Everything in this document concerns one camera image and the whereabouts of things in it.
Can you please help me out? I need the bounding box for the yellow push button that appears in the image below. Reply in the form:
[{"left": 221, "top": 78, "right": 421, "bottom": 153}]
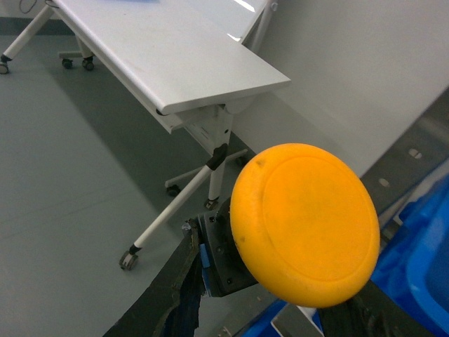
[{"left": 225, "top": 143, "right": 380, "bottom": 308}]

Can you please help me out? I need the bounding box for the large blue plastic crate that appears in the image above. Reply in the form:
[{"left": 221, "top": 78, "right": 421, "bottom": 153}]
[{"left": 241, "top": 177, "right": 449, "bottom": 337}]

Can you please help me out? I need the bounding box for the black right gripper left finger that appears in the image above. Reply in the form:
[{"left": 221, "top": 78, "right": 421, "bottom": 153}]
[{"left": 105, "top": 219, "right": 204, "bottom": 336}]

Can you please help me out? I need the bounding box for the metal shelf rail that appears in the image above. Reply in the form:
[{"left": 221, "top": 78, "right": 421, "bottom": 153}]
[{"left": 361, "top": 90, "right": 448, "bottom": 228}]

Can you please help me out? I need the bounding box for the white folding table frame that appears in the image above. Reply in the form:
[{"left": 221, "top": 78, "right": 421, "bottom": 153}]
[{"left": 1, "top": 1, "right": 289, "bottom": 270}]

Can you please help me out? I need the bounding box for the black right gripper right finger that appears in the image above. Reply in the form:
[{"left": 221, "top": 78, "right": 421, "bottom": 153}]
[{"left": 317, "top": 281, "right": 448, "bottom": 336}]

